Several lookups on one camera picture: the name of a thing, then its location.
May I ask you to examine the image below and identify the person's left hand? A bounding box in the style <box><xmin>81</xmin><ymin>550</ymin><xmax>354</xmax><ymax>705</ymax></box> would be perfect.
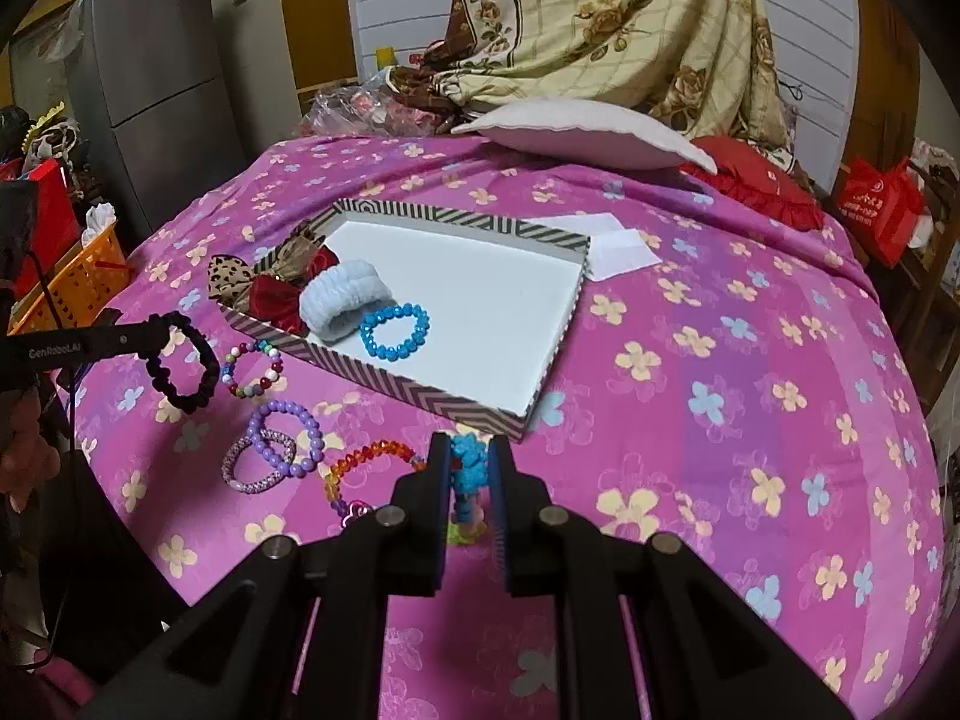
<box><xmin>0</xmin><ymin>394</ymin><xmax>62</xmax><ymax>497</ymax></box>

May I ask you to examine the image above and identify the leopard print bow hair tie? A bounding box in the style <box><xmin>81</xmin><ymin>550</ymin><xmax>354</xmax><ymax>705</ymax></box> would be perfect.
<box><xmin>208</xmin><ymin>223</ymin><xmax>331</xmax><ymax>312</ymax></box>

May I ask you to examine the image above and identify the colourful flower bead bracelet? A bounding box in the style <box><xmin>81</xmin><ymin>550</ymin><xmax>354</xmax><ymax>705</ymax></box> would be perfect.
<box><xmin>448</xmin><ymin>433</ymin><xmax>492</xmax><ymax>547</ymax></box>

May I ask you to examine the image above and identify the red ruffled cushion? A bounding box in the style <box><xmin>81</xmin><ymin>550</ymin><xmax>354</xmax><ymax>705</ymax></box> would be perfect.
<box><xmin>682</xmin><ymin>135</ymin><xmax>826</xmax><ymax>232</ymax></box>

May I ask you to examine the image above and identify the multicoloured pearl bead bracelet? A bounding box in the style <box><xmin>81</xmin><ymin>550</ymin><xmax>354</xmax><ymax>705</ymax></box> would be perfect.
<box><xmin>223</xmin><ymin>339</ymin><xmax>284</xmax><ymax>398</ymax></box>

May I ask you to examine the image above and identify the striped cardboard box tray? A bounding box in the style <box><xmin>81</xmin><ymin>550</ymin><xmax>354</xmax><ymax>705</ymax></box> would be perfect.
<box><xmin>225</xmin><ymin>199</ymin><xmax>592</xmax><ymax>442</ymax></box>

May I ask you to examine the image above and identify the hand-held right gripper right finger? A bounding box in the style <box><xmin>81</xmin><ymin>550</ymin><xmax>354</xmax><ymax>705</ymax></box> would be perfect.
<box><xmin>487</xmin><ymin>435</ymin><xmax>856</xmax><ymax>720</ymax></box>

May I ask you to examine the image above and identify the white fluffy scrunchie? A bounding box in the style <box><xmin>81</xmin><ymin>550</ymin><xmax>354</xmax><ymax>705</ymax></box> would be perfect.
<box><xmin>298</xmin><ymin>259</ymin><xmax>380</xmax><ymax>340</ymax></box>

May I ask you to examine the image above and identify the rainbow crystal bracelet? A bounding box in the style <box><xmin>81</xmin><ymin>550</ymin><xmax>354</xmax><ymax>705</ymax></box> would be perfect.
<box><xmin>322</xmin><ymin>441</ymin><xmax>425</xmax><ymax>526</ymax></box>

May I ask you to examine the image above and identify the red paper bag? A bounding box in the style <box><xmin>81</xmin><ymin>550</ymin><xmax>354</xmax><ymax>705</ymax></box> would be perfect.
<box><xmin>0</xmin><ymin>159</ymin><xmax>80</xmax><ymax>293</ymax></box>

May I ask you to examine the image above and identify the red shiny bow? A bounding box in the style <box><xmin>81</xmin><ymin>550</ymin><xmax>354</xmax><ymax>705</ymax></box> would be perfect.
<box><xmin>247</xmin><ymin>246</ymin><xmax>338</xmax><ymax>335</ymax></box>

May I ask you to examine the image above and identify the grey refrigerator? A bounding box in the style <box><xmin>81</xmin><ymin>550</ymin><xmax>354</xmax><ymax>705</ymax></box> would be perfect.
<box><xmin>64</xmin><ymin>0</ymin><xmax>248</xmax><ymax>241</ymax></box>

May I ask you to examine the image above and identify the orange plastic basket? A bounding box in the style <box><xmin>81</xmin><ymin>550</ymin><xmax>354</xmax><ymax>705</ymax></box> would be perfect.
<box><xmin>7</xmin><ymin>219</ymin><xmax>130</xmax><ymax>335</ymax></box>

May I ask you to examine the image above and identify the beige floral quilt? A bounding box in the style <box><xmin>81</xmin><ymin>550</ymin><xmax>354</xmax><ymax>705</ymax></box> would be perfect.
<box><xmin>390</xmin><ymin>0</ymin><xmax>796</xmax><ymax>166</ymax></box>

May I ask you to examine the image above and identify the silver rhinestone bracelet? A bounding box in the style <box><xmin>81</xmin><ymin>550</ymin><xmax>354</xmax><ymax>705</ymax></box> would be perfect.
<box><xmin>221</xmin><ymin>431</ymin><xmax>297</xmax><ymax>496</ymax></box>

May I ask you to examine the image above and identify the wooden door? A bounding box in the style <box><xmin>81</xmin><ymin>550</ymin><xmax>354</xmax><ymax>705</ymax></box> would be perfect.
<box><xmin>281</xmin><ymin>0</ymin><xmax>359</xmax><ymax>95</ymax></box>

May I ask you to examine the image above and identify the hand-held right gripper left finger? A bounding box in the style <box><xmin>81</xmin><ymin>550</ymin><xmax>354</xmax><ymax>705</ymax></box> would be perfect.
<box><xmin>75</xmin><ymin>431</ymin><xmax>451</xmax><ymax>720</ymax></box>

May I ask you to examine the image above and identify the clear plastic bag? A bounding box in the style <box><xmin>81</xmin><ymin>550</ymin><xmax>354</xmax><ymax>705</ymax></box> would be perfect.
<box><xmin>304</xmin><ymin>82</ymin><xmax>451</xmax><ymax>140</ymax></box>

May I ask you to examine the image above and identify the red shopping bag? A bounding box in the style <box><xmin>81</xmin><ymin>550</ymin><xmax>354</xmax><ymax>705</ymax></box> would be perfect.
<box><xmin>834</xmin><ymin>156</ymin><xmax>927</xmax><ymax>269</ymax></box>

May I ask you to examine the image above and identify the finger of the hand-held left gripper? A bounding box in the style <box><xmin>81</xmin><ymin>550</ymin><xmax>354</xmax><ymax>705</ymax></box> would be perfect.
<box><xmin>112</xmin><ymin>311</ymin><xmax>190</xmax><ymax>359</ymax></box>

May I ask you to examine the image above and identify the wooden shelf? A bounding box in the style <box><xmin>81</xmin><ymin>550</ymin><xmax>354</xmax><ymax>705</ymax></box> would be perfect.
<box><xmin>892</xmin><ymin>135</ymin><xmax>960</xmax><ymax>406</ymax></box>

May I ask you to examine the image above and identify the black scrunchie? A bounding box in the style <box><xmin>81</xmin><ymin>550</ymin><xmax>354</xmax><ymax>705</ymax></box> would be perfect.
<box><xmin>146</xmin><ymin>311</ymin><xmax>222</xmax><ymax>415</ymax></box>

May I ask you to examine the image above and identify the blue bead bracelet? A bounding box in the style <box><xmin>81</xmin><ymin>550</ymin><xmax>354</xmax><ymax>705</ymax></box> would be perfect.
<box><xmin>360</xmin><ymin>302</ymin><xmax>432</xmax><ymax>361</ymax></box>

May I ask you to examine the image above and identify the white paper sheet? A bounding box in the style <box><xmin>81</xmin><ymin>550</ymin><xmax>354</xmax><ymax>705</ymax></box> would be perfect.
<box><xmin>525</xmin><ymin>211</ymin><xmax>662</xmax><ymax>280</ymax></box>

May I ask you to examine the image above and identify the purple bead bracelet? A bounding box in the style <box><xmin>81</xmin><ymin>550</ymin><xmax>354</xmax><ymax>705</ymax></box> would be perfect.
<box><xmin>246</xmin><ymin>399</ymin><xmax>325</xmax><ymax>479</ymax></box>

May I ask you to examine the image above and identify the white pillow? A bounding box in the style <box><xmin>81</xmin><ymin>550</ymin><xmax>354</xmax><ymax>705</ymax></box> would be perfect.
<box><xmin>450</xmin><ymin>99</ymin><xmax>719</xmax><ymax>173</ymax></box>

